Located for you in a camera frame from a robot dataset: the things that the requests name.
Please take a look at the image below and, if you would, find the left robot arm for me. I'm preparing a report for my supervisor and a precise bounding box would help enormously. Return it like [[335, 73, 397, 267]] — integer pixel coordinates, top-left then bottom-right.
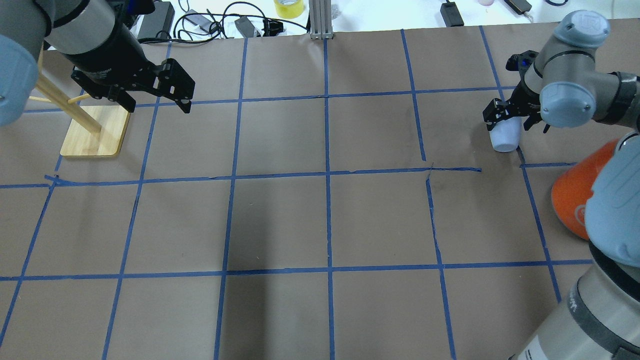
[[0, 0, 195, 126]]

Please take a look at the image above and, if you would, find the aluminium frame post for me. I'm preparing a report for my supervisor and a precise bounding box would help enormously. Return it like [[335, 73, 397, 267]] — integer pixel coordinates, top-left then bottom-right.
[[308, 0, 334, 40]]

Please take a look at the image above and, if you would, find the small black charger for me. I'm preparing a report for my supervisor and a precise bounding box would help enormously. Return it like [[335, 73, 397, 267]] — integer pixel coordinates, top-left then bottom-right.
[[439, 0, 465, 28]]

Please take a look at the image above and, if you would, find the black cable bundle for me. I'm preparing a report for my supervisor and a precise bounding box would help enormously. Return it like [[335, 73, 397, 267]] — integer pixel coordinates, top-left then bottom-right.
[[172, 1, 308, 45]]

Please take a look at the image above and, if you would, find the black power adapter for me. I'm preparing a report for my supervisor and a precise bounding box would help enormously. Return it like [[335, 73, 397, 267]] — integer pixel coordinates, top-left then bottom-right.
[[137, 1, 175, 40]]

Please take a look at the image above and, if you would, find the wooden mug tree stand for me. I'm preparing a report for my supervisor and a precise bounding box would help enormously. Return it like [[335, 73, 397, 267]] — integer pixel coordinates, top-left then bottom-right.
[[29, 48, 131, 158]]

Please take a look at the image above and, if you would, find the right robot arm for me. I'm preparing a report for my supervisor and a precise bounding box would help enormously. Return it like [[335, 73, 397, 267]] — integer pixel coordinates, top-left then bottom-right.
[[482, 10, 639, 360]]

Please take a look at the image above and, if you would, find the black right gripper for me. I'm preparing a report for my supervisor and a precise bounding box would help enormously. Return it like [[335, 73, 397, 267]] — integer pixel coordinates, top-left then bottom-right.
[[482, 82, 551, 133]]

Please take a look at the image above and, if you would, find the light blue plastic cup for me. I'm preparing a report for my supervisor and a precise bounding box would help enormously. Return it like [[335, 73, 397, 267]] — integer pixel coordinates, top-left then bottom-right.
[[489, 117, 522, 153]]

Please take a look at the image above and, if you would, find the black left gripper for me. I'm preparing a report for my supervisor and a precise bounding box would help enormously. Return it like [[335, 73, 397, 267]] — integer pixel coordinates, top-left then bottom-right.
[[70, 54, 195, 113]]

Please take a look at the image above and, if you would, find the yellow tape roll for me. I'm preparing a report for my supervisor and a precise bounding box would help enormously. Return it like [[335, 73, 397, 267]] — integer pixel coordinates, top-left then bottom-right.
[[273, 0, 305, 19]]

